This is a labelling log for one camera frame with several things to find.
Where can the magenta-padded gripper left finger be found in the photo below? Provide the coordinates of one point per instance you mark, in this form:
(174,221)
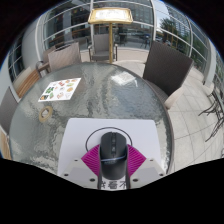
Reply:
(90,161)

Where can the laminated picture menu card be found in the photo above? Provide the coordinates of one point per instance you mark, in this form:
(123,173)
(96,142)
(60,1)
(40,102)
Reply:
(60,90)

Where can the dark metal outdoor furniture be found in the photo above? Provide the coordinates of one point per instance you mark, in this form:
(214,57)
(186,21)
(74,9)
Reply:
(216,110)

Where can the wooden slat bench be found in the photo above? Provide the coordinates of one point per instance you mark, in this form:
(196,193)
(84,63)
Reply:
(26,81)
(4,145)

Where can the black computer mouse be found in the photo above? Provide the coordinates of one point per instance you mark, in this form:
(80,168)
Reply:
(113,156)

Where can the brown wicker armchair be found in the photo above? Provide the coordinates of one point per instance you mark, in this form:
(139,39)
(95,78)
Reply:
(46,58)

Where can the gold framed menu stand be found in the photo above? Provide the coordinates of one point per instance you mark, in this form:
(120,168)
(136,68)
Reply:
(110,15)

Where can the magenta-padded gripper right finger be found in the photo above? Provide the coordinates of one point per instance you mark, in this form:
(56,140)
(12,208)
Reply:
(136,161)

